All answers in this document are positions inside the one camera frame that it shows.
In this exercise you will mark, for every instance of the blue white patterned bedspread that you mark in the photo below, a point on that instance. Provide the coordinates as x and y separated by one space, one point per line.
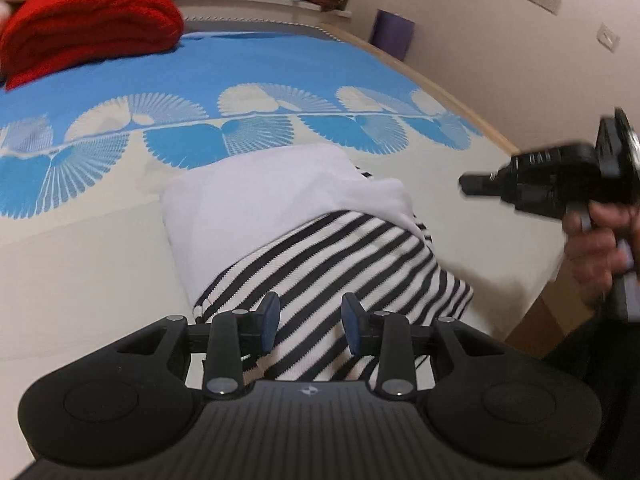
87 153

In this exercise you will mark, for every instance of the person's right hand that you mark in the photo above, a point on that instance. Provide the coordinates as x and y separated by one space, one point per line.
596 256

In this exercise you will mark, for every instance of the red folded blanket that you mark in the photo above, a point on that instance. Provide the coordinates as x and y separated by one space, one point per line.
43 37

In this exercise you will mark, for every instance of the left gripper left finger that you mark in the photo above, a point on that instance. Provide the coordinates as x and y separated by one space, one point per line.
232 335

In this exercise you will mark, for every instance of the purple box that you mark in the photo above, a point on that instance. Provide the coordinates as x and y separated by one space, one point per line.
392 34

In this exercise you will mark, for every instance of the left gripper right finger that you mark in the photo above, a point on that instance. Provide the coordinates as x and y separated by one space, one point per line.
386 336

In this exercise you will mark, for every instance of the white wall socket plate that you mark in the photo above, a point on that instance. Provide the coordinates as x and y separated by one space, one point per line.
607 38

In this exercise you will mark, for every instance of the black white striped garment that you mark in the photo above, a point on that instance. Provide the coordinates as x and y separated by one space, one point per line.
305 223

